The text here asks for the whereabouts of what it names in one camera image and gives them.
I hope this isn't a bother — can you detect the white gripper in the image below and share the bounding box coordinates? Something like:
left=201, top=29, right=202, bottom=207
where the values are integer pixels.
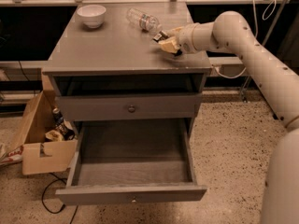
left=158, top=23, right=199, bottom=54

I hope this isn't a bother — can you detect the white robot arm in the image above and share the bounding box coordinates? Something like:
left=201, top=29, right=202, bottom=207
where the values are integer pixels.
left=159, top=11, right=299, bottom=224

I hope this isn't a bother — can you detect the grey wooden drawer cabinet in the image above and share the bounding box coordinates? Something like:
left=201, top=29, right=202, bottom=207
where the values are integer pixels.
left=44, top=4, right=211, bottom=132

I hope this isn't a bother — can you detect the closed grey upper drawer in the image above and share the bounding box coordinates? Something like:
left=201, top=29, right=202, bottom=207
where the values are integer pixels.
left=56, top=94, right=201, bottom=121

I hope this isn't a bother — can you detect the open grey middle drawer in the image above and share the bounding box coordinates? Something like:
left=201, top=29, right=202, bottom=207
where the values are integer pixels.
left=56, top=119, right=206, bottom=205

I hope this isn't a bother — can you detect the clear plastic water bottle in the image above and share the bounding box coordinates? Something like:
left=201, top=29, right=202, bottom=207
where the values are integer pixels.
left=126, top=8, right=163, bottom=35

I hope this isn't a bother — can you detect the white ceramic bowl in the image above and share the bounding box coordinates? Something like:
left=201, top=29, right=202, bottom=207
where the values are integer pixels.
left=77, top=5, right=107, bottom=28

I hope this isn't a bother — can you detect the diagonal metal support rod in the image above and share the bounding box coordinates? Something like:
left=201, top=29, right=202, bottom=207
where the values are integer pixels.
left=239, top=0, right=290, bottom=103

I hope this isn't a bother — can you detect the dark grey rolling cabinet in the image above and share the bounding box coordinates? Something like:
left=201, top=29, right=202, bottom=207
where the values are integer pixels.
left=278, top=18, right=299, bottom=68

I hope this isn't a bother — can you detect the dark drink can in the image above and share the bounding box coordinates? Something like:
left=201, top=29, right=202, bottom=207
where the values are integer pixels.
left=52, top=107, right=64, bottom=126

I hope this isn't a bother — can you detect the crumpled snack bag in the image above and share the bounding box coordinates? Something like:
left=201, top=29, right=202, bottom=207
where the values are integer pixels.
left=45, top=130, right=64, bottom=142

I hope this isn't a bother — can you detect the brown cardboard box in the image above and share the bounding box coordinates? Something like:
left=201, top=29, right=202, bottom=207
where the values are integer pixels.
left=7, top=73, right=78, bottom=175

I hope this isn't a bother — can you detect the red white bag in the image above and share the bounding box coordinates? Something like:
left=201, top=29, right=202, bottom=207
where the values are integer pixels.
left=0, top=146, right=23, bottom=166

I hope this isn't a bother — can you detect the white hanging cable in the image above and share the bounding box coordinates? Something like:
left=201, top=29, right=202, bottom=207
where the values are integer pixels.
left=214, top=0, right=277, bottom=79

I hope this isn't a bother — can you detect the grey metal rail beam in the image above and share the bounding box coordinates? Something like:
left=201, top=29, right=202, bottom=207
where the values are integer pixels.
left=0, top=57, right=249, bottom=81

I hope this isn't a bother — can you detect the black floor cable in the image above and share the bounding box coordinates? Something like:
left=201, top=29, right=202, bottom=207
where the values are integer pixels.
left=40, top=172, right=78, bottom=224

